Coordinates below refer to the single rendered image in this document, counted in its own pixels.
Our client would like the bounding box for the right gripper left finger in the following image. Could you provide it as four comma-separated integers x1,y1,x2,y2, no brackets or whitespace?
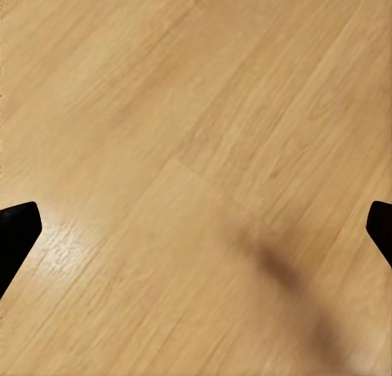
0,201,42,298

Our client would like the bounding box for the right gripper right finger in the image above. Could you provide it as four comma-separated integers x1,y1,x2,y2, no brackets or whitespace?
366,201,392,266

